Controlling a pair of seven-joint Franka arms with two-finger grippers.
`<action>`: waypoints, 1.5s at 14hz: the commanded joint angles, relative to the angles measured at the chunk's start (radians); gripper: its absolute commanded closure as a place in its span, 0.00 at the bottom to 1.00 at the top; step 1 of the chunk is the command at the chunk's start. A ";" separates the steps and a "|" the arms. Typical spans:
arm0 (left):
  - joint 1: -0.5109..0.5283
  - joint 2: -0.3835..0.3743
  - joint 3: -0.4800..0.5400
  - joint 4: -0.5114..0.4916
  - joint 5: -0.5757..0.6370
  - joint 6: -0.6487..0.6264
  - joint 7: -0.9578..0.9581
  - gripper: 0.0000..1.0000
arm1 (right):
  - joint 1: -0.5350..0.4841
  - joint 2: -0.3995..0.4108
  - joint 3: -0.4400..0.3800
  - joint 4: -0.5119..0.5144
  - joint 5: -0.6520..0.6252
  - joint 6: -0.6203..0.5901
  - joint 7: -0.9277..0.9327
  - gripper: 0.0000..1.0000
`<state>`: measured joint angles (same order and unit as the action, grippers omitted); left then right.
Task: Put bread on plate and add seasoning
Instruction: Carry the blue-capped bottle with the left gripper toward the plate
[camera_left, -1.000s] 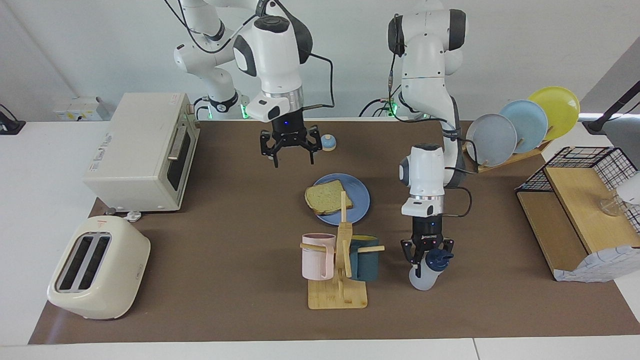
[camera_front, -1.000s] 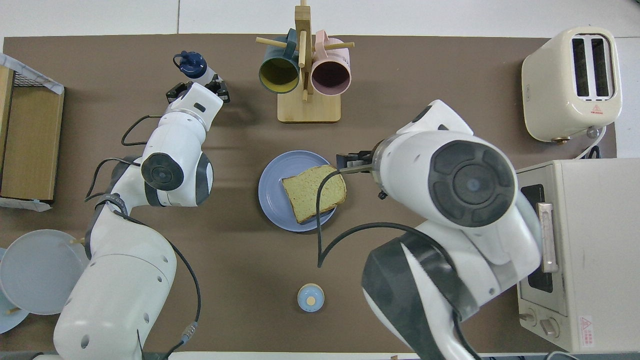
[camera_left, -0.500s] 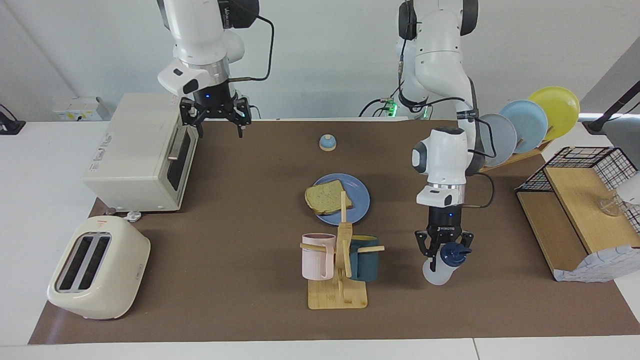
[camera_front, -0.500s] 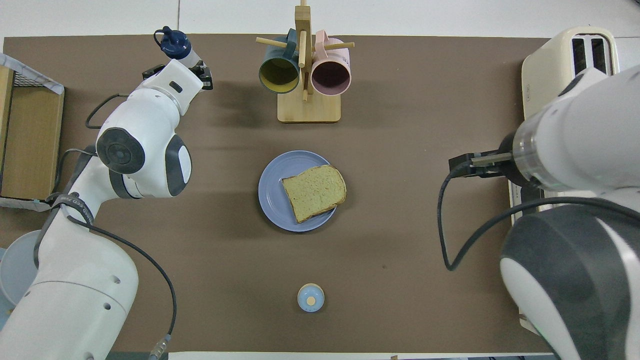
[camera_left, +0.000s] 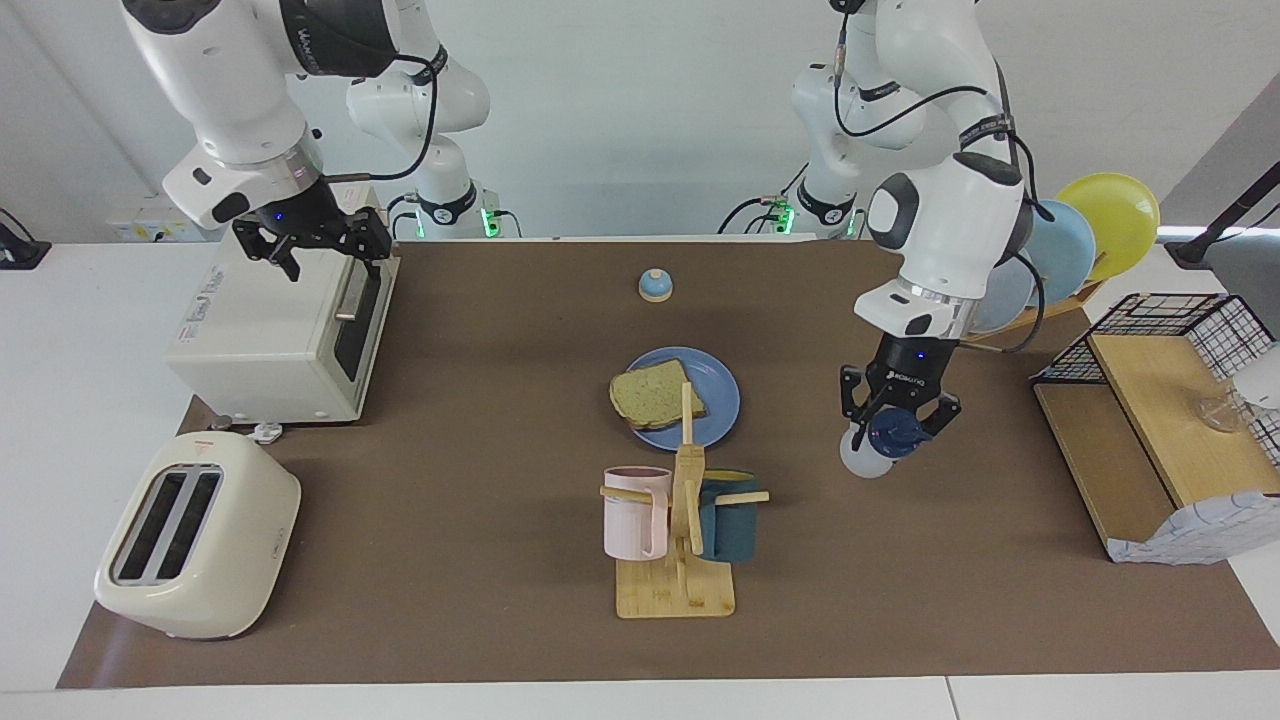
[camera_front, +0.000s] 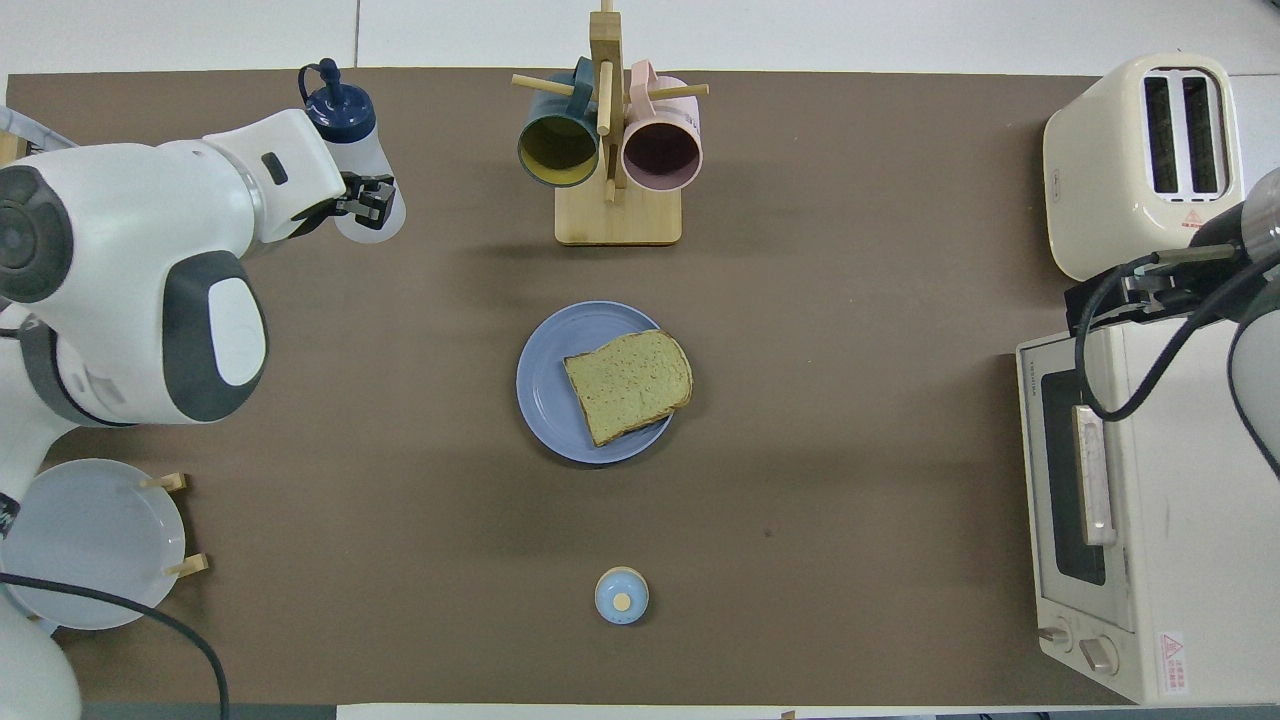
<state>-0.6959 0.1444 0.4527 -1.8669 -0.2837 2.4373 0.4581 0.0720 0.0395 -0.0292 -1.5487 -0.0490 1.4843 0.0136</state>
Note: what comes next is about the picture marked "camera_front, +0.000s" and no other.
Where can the wooden mug tree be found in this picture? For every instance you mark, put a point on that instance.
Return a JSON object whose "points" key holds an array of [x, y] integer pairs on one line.
{"points": [[618, 215]]}

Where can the cream two-slot toaster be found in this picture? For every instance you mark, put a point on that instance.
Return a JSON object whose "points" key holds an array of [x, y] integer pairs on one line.
{"points": [[1100, 200]]}

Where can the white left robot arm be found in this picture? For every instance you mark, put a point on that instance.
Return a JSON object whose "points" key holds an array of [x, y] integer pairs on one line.
{"points": [[110, 250]]}

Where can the translucent squeeze bottle blue cap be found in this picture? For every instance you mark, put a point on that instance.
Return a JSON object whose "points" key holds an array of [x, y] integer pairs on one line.
{"points": [[375, 155]]}

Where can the blue round plate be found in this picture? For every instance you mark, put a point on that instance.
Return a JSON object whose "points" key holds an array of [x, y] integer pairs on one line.
{"points": [[545, 390]]}

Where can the white toaster oven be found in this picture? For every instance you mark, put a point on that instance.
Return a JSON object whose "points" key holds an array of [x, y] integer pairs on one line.
{"points": [[1180, 560]]}

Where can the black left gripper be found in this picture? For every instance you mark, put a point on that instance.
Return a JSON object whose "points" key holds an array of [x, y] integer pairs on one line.
{"points": [[320, 215]]}

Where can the grey round plate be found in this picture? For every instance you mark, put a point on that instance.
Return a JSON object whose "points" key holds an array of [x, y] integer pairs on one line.
{"points": [[110, 540]]}

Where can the toasted bread slice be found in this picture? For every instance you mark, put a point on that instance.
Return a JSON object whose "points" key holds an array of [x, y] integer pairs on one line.
{"points": [[630, 385]]}

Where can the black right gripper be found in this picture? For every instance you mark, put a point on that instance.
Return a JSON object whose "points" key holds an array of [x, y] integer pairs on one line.
{"points": [[1180, 290]]}

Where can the pink mug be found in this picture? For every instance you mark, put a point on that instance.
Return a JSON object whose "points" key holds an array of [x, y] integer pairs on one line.
{"points": [[660, 150]]}

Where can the wooden plate rack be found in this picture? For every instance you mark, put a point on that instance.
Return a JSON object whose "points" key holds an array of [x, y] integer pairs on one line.
{"points": [[175, 482]]}

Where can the small blue jar wooden knob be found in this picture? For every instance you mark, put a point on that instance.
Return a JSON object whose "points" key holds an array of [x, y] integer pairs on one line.
{"points": [[621, 595]]}

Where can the brown table mat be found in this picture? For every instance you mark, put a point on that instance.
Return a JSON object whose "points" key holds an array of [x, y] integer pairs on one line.
{"points": [[800, 300]]}

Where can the dark teal mug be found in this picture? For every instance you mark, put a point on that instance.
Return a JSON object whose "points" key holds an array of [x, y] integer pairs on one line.
{"points": [[557, 150]]}

